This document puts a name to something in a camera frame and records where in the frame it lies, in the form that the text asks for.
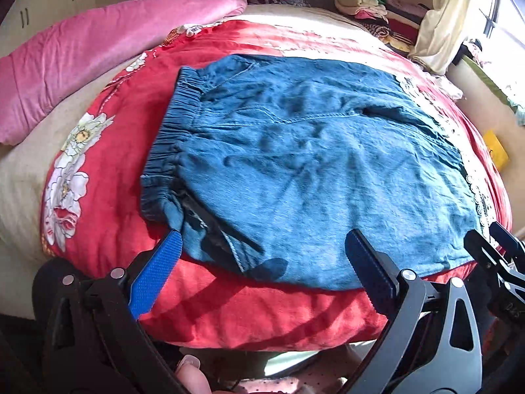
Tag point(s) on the yellow box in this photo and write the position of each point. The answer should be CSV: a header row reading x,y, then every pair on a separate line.
x,y
498,153

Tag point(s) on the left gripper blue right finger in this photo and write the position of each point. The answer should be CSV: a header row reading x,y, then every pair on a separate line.
x,y
375,270

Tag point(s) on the blue denim lace-hem pants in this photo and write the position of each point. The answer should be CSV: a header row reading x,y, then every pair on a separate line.
x,y
265,163

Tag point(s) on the left hand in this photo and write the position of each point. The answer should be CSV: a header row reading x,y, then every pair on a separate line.
x,y
189,375

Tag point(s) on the stack of folded clothes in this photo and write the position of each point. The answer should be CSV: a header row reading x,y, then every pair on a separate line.
x,y
396,23

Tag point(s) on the cream curtain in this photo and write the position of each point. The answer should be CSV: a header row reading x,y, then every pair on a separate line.
x,y
441,33

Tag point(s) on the red floral blanket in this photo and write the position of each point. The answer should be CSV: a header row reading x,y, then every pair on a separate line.
x,y
91,213

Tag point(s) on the pink quilt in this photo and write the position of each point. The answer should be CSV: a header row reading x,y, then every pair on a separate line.
x,y
58,61

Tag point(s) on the cream wardrobe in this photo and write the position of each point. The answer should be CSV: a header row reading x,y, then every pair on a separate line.
x,y
41,8

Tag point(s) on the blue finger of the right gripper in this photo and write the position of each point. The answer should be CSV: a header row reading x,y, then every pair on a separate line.
x,y
486,255
511,244

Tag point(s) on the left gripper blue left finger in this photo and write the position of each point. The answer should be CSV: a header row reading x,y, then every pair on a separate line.
x,y
149,271

